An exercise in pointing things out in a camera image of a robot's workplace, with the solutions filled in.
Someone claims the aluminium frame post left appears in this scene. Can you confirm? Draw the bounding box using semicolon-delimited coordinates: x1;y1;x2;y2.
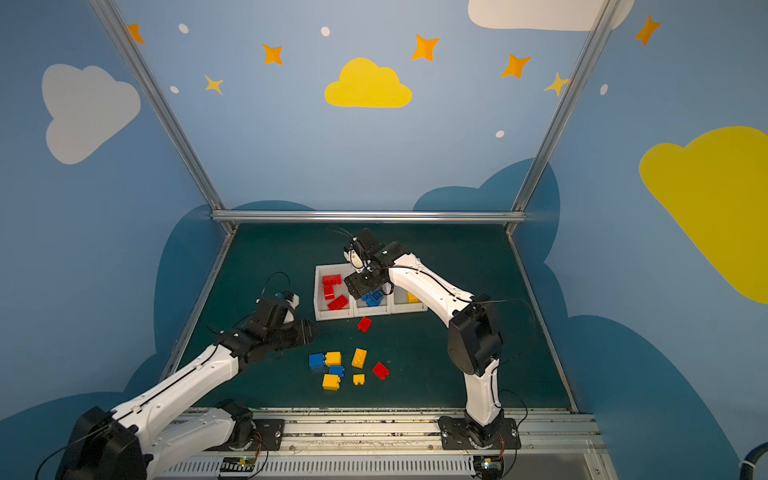
89;0;225;213

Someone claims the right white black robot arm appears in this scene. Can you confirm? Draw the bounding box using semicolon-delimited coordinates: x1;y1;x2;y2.
344;229;504;448

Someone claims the blue lego brick large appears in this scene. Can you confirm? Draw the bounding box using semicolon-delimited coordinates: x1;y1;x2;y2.
309;353;326;370

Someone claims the aluminium frame rail back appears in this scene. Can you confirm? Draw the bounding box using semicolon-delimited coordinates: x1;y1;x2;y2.
212;210;526;224

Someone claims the left controller board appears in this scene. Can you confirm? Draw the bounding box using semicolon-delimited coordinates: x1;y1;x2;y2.
217;456;257;479

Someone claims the left white bin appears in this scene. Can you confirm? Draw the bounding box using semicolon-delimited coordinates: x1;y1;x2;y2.
313;263;355;321

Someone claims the small blue lego brick lower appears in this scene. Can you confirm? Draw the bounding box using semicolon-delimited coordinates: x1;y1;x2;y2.
328;366;345;378

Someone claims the controller board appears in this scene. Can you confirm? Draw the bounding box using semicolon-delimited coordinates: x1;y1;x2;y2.
217;456;257;479
472;456;504;480

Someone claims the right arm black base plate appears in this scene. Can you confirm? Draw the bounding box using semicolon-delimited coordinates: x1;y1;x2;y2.
437;415;521;450

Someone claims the aluminium frame post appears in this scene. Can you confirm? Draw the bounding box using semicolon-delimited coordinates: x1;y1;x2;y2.
89;0;225;213
505;0;623;240

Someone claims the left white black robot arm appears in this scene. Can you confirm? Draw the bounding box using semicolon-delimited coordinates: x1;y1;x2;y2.
56;292;319;479

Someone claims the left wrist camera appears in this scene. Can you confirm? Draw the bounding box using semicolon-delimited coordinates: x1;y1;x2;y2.
282;291;300;309

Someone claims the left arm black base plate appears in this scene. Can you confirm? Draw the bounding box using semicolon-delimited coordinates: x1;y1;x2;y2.
209;419;285;452

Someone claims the red lego brick top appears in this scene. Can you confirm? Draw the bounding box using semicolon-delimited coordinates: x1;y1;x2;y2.
357;317;372;332

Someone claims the white bin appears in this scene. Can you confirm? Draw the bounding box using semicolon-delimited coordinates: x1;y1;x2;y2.
313;263;355;321
384;269;427;315
345;267;393;316

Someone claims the aluminium frame post right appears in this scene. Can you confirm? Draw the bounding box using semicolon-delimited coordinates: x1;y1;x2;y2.
505;0;623;240

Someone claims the large yellow lego brick bottom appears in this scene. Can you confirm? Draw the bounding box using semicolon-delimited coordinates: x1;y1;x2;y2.
322;374;341;391

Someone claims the right white bin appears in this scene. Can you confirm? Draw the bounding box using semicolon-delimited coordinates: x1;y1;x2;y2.
384;269;427;315

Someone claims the right controller board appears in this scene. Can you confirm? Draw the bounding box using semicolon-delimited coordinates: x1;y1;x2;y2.
472;456;504;480

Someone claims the long red lego brick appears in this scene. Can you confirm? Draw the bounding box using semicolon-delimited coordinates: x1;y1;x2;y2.
327;295;349;311

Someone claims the middle white bin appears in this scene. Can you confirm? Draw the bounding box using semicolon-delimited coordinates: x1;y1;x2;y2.
345;267;393;316

